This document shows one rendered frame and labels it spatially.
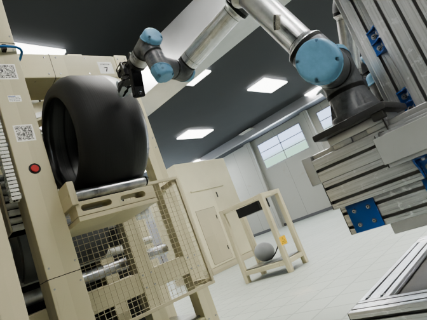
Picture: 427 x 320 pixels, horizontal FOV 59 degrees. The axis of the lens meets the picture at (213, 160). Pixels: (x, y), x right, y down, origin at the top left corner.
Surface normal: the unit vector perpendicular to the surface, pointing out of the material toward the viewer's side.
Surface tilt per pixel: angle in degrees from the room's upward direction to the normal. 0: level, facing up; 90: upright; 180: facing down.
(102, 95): 75
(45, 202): 90
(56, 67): 90
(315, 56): 97
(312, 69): 97
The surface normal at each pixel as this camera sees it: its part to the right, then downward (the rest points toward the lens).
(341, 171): -0.64, 0.09
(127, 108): 0.56, -0.39
